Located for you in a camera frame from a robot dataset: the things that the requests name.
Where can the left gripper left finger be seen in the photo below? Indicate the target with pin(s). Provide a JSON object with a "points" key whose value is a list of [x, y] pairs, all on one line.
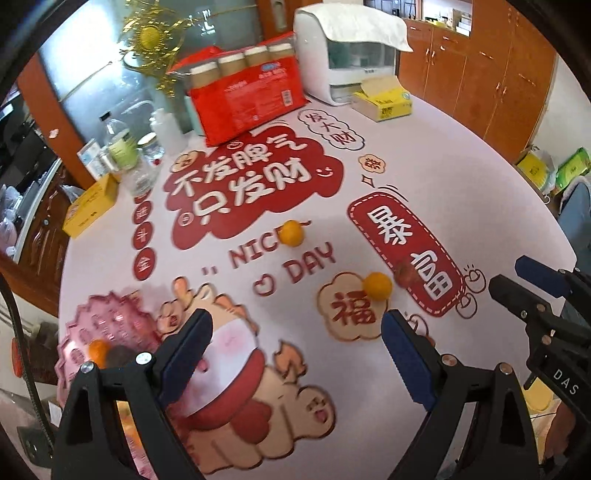
{"points": [[91, 443]]}

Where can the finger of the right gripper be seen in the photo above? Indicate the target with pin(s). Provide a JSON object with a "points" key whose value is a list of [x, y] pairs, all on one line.
{"points": [[573, 286], [542, 325]]}

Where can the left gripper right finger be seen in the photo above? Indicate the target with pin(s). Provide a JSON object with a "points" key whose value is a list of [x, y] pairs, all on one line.
{"points": [[500, 443]]}

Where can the dark green avocado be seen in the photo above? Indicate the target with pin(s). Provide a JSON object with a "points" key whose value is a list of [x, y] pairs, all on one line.
{"points": [[118, 356]]}

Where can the orange tangerine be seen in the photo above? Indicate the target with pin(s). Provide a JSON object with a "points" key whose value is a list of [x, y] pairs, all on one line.
{"points": [[98, 351]]}

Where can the small yellow tangerine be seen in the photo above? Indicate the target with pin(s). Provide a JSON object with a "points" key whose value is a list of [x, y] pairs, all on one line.
{"points": [[378, 286], [291, 233]]}

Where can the pink plastic fruit bowl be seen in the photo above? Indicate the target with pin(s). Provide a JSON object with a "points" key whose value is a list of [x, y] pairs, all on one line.
{"points": [[104, 328]]}

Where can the red lid glass jar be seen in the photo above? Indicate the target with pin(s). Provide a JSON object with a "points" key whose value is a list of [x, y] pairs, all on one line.
{"points": [[41, 360]]}

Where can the small red lychee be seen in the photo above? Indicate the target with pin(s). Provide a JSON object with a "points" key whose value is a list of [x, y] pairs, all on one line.
{"points": [[406, 275]]}

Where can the yellow tin box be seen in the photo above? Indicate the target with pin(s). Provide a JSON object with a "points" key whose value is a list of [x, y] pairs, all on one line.
{"points": [[90, 206]]}

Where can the clear drinking glass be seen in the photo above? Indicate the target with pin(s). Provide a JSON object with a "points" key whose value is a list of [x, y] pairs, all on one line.
{"points": [[139, 177]]}

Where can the small metal tin can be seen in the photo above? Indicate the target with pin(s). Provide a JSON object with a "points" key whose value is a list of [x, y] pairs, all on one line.
{"points": [[110, 165]]}

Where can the yellow tissue pack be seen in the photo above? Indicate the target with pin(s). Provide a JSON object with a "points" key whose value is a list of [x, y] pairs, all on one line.
{"points": [[382, 98]]}

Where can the white blue card box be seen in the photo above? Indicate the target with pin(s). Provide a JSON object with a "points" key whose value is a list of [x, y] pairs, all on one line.
{"points": [[90, 157]]}

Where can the small glass jar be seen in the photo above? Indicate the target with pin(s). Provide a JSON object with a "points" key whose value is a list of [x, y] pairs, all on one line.
{"points": [[150, 148]]}

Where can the clear green-label bottle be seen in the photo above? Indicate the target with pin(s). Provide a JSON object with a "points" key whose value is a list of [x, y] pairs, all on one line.
{"points": [[119, 142]]}

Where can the white plastic squeeze bottle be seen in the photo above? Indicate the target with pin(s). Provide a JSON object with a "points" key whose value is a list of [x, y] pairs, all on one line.
{"points": [[167, 131]]}

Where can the teal cup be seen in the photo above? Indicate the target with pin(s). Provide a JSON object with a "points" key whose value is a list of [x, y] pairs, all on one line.
{"points": [[193, 116]]}

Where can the white countertop appliance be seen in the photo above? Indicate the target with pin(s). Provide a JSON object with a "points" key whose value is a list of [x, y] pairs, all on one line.
{"points": [[340, 45]]}

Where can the red snack package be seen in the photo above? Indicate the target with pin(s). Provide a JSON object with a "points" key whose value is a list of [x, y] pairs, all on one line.
{"points": [[235, 91]]}

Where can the gold door ornament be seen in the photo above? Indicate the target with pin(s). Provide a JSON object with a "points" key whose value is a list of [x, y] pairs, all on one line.
{"points": [[152, 35]]}

